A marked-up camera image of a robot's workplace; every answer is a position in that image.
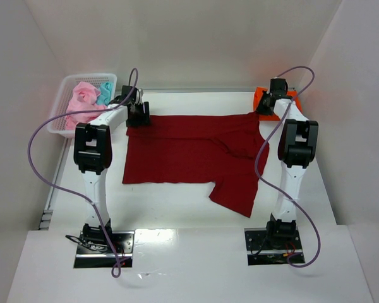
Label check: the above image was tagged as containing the dark red t shirt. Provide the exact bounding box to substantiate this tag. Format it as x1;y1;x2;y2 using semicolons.
123;112;269;217

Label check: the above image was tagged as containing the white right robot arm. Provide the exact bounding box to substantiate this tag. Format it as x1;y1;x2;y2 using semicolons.
256;78;318;249

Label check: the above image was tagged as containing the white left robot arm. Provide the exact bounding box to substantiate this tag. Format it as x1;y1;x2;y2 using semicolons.
73;85;150;250

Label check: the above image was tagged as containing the orange folded t shirt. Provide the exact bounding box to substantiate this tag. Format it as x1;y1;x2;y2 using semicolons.
253;86;303;121

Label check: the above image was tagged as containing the teal t shirt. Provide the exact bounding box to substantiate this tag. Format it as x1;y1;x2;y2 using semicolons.
96;82;114;106

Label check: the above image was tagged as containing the pink t shirt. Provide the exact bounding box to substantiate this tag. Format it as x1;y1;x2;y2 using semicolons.
65;81;109;131

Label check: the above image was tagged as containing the white plastic laundry basket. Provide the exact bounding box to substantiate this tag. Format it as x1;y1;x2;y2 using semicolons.
46;73;117;139

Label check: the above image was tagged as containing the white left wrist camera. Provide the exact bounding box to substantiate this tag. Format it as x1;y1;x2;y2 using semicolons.
138;89;143;103

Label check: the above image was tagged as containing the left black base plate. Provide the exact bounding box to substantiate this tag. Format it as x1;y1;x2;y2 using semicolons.
73;231;135;269

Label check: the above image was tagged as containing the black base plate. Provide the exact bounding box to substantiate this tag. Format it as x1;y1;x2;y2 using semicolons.
244;224;305;266
73;231;135;269

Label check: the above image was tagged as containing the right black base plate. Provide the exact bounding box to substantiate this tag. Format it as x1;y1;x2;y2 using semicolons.
244;224;305;266

